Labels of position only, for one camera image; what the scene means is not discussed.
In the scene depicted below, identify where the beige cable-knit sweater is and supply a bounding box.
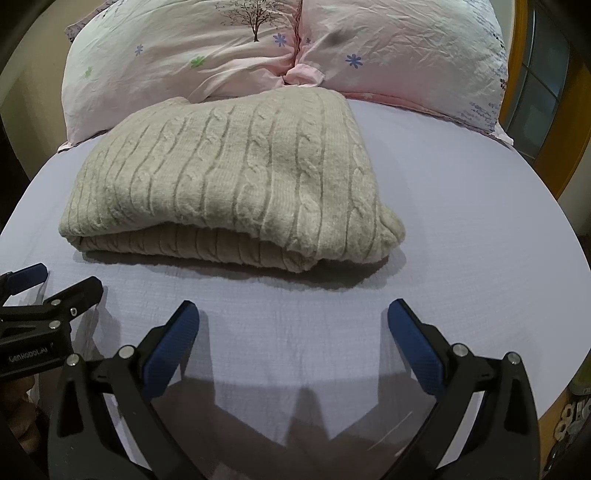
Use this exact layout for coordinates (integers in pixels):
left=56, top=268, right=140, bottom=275
left=58, top=88, right=407, bottom=274

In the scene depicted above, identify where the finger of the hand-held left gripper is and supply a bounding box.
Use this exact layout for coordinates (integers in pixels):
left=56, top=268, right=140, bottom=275
left=0, top=276, right=105, bottom=341
left=0, top=263, right=49, bottom=296

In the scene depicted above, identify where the pink floral pillow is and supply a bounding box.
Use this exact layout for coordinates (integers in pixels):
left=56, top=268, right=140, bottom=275
left=284, top=0, right=514, bottom=145
left=61, top=0, right=305, bottom=145

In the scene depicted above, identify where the person's left hand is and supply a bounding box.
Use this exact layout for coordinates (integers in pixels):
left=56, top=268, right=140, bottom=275
left=0, top=376, right=40, bottom=446

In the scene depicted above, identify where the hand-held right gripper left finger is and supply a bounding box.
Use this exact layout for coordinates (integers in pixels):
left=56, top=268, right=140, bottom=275
left=47, top=300, right=206, bottom=480

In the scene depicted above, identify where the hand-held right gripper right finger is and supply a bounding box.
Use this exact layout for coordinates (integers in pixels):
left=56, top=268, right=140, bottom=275
left=387, top=299, right=541, bottom=480

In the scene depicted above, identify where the wooden framed glass door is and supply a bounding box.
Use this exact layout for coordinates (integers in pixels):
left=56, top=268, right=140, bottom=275
left=501, top=0, right=591, bottom=197

